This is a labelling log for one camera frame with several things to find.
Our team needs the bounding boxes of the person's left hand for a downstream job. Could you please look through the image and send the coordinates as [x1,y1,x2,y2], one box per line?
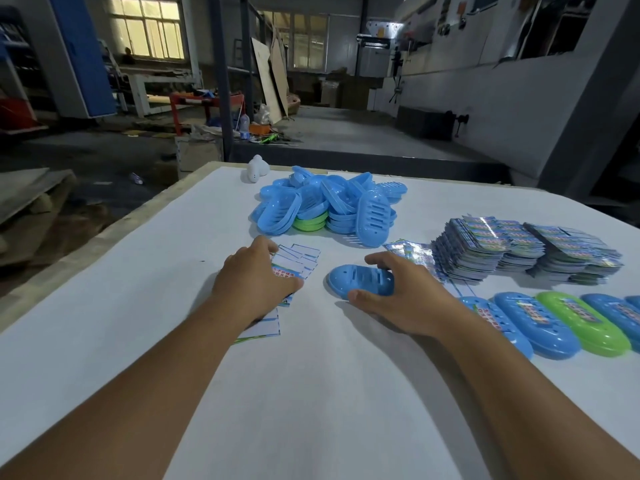
[209,235,305,331]

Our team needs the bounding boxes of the person's right hand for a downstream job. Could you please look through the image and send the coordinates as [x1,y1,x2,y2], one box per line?
[347,251,469,341]

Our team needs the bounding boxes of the white backing sheet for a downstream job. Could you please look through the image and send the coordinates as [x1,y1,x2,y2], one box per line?
[443,278,477,299]
[233,308,282,345]

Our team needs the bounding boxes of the glossy sticker sheets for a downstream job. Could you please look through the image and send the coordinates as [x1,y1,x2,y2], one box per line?
[383,238,447,285]

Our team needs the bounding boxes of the stacks of colourful sticker sheets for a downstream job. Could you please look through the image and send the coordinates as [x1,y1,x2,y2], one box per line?
[432,214,625,287]

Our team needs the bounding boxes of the pile of blue soap dishes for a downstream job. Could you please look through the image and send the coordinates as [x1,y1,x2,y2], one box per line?
[249,165,409,249]

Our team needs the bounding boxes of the person's left forearm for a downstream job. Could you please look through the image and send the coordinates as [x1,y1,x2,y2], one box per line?
[0,299,251,480]

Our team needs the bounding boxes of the person's right forearm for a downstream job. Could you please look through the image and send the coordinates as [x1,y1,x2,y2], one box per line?
[432,312,640,480]

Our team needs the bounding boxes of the black box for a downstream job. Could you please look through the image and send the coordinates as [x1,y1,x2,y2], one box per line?
[396,105,455,141]

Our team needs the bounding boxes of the small white plastic figure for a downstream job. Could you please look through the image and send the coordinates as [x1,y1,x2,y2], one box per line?
[246,154,271,184]

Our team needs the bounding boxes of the pale wooden crate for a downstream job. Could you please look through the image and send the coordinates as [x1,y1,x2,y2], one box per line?
[175,136,225,179]

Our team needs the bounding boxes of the red metal table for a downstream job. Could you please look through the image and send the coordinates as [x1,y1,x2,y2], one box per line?
[169,92,246,137]

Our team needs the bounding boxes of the pale leaning plywood board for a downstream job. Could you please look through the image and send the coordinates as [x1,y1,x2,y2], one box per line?
[251,37,285,125]

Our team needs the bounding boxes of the brown leaning board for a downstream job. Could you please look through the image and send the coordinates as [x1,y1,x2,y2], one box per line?
[269,32,291,117]

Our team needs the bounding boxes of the wooden pallet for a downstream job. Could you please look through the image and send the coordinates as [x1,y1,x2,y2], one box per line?
[0,167,77,225]

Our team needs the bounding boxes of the silver machine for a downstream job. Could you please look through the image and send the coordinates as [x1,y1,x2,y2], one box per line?
[355,20,403,78]

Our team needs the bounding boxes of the wide window with grid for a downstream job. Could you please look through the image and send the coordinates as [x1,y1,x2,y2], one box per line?
[262,12,330,73]

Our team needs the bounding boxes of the grey slanted pillar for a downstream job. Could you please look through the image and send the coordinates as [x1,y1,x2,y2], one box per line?
[537,0,640,201]

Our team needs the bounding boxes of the large bright window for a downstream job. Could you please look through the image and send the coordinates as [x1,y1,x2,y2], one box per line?
[109,0,186,61]

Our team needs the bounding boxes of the blue and white machine cabinet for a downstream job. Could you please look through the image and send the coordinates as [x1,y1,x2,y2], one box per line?
[47,0,119,119]

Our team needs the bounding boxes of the thick dark steel post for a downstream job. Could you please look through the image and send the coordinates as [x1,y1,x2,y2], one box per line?
[207,0,235,163]

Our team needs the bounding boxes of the white metal workbench frame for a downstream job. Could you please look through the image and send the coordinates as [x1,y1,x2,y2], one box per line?
[117,69,203,119]

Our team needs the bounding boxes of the thin dark steel post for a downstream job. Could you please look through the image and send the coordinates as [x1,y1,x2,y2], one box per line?
[239,0,255,121]

